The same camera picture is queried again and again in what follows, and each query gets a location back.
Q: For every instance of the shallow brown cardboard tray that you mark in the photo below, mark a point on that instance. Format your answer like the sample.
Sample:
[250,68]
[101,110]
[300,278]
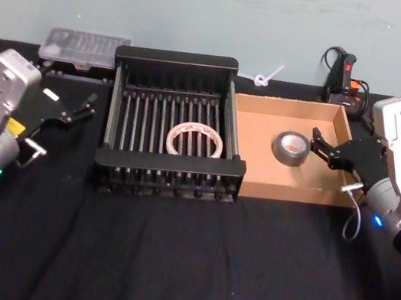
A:
[258,175]

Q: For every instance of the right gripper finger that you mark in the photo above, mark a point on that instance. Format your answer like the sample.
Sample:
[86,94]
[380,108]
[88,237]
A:
[325,156]
[317,133]

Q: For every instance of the small white three-armed piece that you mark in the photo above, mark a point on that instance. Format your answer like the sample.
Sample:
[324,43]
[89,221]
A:
[261,80]

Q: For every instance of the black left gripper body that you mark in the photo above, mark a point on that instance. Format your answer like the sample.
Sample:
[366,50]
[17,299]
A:
[46,107]

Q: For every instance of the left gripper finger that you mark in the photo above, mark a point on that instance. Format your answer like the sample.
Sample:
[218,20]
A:
[92,98]
[78,117]

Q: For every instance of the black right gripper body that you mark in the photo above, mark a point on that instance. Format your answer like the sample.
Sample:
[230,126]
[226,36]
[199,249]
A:
[362,157]

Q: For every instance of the white tape roll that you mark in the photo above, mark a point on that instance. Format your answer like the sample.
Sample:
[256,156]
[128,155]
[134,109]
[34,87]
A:
[172,145]

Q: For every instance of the black rack with steel bars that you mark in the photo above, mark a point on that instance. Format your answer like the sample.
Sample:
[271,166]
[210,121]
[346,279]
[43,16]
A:
[166,167]

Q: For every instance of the silver tape roll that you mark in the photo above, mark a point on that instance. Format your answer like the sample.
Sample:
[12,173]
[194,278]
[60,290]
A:
[284,158]

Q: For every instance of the black table cloth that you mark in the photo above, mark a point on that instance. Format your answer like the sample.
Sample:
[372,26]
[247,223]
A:
[164,268]

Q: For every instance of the clear plastic case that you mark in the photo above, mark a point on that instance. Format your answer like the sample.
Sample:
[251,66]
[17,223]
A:
[83,45]

